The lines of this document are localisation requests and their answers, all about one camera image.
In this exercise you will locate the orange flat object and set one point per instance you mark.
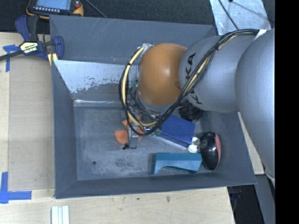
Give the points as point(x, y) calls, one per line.
point(120, 136)

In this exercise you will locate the grey metal bin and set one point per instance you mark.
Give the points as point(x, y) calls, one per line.
point(102, 153)

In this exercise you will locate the blue box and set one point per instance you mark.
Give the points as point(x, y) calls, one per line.
point(178, 128)

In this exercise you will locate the teal blue flat block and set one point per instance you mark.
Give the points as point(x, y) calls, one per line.
point(177, 160)

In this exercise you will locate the small white object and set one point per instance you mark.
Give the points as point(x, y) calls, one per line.
point(193, 147)

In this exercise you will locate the black and pink round object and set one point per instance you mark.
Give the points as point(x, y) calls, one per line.
point(210, 151)

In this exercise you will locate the pale wood flat board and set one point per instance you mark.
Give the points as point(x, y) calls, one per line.
point(30, 125)

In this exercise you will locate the black cylinder on white bracket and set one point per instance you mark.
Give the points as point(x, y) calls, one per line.
point(190, 113)

